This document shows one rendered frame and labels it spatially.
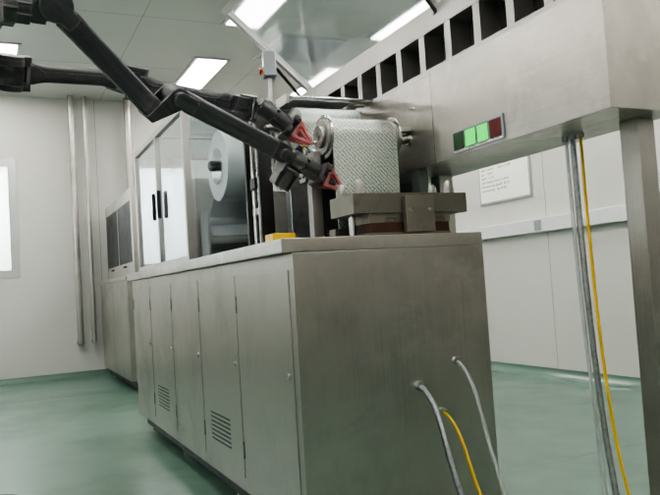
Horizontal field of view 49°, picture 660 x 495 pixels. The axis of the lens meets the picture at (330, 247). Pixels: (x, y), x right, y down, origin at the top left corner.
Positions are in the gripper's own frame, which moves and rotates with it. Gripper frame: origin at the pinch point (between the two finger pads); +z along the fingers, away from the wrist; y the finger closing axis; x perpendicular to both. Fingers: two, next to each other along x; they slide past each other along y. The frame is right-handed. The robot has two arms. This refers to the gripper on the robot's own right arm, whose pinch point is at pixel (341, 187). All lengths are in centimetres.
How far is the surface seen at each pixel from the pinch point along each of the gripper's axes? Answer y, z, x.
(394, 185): 0.3, 16.7, 10.3
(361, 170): 0.3, 4.1, 8.7
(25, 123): -558, -127, 90
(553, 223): -189, 225, 128
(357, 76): -42, 3, 59
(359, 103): -34, 5, 45
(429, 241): 26.1, 22.9, -9.6
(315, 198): -7.8, -3.5, -5.0
